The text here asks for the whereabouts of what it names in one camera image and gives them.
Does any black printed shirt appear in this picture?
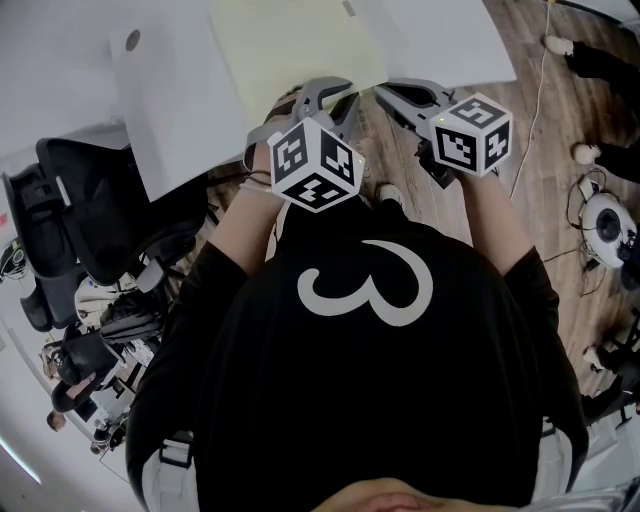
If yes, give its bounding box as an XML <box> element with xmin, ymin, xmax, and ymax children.
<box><xmin>124</xmin><ymin>192</ymin><xmax>591</xmax><ymax>512</ymax></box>

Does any black headrest office chair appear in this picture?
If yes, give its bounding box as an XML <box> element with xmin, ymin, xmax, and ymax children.
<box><xmin>1</xmin><ymin>137</ymin><xmax>211</xmax><ymax>289</ymax></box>

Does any white desk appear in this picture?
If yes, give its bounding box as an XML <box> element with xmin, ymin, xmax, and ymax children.
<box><xmin>108</xmin><ymin>0</ymin><xmax>519</xmax><ymax>204</ymax></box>

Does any white round device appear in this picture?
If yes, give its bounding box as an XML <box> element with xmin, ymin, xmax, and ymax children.
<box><xmin>579</xmin><ymin>192</ymin><xmax>636</xmax><ymax>269</ymax></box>

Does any person's right forearm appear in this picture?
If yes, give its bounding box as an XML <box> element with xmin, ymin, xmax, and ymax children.
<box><xmin>457</xmin><ymin>169</ymin><xmax>534</xmax><ymax>279</ymax></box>

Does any black mesh chair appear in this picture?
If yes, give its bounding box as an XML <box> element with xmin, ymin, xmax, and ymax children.
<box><xmin>19</xmin><ymin>279</ymin><xmax>86</xmax><ymax>334</ymax></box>

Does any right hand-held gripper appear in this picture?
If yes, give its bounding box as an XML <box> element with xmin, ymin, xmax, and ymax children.
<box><xmin>373</xmin><ymin>78</ymin><xmax>515</xmax><ymax>190</ymax></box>

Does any pale yellow cloth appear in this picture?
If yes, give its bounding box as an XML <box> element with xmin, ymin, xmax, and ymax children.
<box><xmin>208</xmin><ymin>0</ymin><xmax>390</xmax><ymax>121</ymax></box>

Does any beige bag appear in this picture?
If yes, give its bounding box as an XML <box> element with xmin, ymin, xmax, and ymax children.
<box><xmin>74</xmin><ymin>279</ymin><xmax>126</xmax><ymax>321</ymax></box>

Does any light grey shoulder strap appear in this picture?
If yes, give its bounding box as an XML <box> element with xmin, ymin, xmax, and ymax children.
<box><xmin>542</xmin><ymin>417</ymin><xmax>574</xmax><ymax>494</ymax></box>
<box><xmin>142</xmin><ymin>432</ymin><xmax>199</xmax><ymax>512</ymax></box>

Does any person's left forearm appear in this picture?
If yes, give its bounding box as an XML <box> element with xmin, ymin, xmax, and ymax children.
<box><xmin>205</xmin><ymin>144</ymin><xmax>291</xmax><ymax>281</ymax></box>

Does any person's face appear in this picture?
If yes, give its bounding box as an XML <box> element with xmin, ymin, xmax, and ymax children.
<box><xmin>312</xmin><ymin>477</ymin><xmax>451</xmax><ymax>512</ymax></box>

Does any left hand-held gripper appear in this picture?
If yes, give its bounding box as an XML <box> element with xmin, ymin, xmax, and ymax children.
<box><xmin>243</xmin><ymin>75</ymin><xmax>367</xmax><ymax>214</ymax></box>

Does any black wrist band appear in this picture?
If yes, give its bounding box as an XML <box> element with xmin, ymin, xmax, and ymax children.
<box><xmin>239</xmin><ymin>169</ymin><xmax>275</xmax><ymax>194</ymax></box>

